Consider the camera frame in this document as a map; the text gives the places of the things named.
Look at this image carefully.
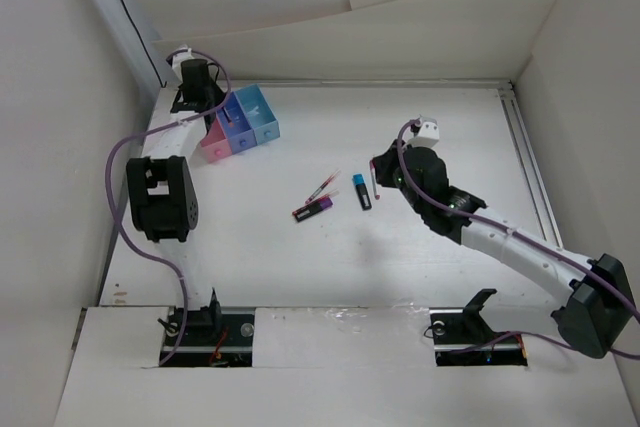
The blue capped black highlighter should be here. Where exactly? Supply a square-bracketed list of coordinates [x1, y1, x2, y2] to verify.
[352, 174, 372, 211]

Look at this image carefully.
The red transparent pen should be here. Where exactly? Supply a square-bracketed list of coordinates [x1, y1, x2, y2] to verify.
[224, 108, 238, 128]
[305, 169, 340, 205]

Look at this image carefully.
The purple capped black highlighter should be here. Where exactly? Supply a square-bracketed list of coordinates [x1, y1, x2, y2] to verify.
[292, 197, 333, 223]

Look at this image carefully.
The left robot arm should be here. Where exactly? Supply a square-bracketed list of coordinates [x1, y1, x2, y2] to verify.
[126, 57, 223, 344]

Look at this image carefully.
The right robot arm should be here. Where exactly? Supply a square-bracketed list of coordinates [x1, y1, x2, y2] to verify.
[370, 143, 639, 359]

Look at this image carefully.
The pink capped white marker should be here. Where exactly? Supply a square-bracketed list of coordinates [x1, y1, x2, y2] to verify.
[369, 160, 380, 200]

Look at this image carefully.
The purple drawer container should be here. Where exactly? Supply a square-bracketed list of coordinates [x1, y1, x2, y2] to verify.
[216, 93, 257, 154]

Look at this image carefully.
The pink drawer container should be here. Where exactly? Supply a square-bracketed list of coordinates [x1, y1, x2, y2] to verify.
[200, 118, 232, 163]

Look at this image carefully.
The blue drawer container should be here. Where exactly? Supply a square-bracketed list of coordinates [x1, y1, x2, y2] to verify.
[234, 84, 280, 145]

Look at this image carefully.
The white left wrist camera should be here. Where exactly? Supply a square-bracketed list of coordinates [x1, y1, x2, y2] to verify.
[166, 45, 194, 75]

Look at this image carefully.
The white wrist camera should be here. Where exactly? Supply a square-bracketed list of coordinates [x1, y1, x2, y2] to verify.
[407, 116, 440, 149]
[166, 45, 194, 75]

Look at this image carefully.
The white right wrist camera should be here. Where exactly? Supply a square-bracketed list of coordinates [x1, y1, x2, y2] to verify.
[407, 116, 440, 149]

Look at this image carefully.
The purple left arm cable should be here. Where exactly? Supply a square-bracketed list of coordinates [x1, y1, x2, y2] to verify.
[103, 49, 234, 366]

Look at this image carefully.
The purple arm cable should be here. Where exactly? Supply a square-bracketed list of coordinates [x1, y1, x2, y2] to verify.
[103, 49, 234, 366]
[396, 118, 640, 360]

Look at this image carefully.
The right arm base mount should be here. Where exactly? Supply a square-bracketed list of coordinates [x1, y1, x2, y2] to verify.
[423, 288, 528, 367]

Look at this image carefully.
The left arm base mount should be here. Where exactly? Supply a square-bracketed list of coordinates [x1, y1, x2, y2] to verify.
[158, 292, 256, 368]

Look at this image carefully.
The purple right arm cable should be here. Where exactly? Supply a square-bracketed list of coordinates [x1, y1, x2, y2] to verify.
[396, 118, 640, 360]

